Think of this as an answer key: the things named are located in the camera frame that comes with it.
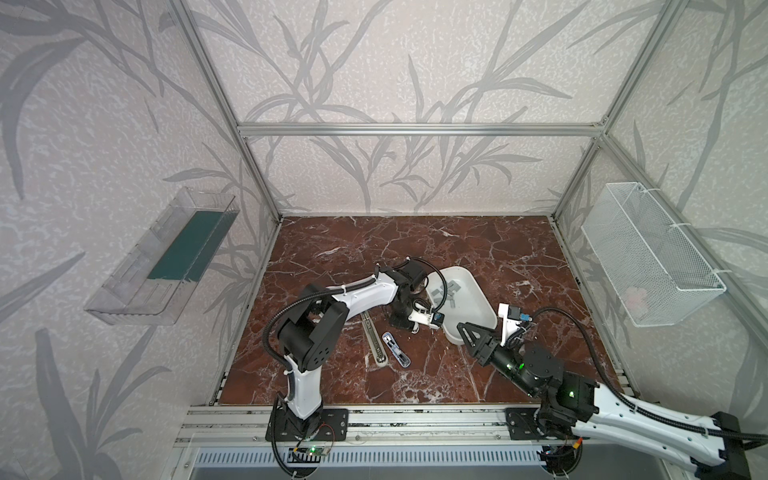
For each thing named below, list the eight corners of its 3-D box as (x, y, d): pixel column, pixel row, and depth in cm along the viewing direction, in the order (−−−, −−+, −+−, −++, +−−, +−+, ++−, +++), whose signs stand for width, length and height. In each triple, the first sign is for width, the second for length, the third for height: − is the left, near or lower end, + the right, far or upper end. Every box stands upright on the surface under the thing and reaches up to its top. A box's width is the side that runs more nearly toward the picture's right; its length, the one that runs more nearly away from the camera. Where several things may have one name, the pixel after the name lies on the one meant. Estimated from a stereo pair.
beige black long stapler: (377, 369, 85) (377, 366, 83) (357, 317, 95) (356, 314, 93) (389, 363, 86) (389, 360, 84) (368, 313, 96) (367, 309, 94)
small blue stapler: (405, 370, 84) (405, 366, 82) (381, 340, 90) (380, 335, 87) (413, 364, 85) (413, 360, 83) (388, 334, 91) (387, 330, 89)
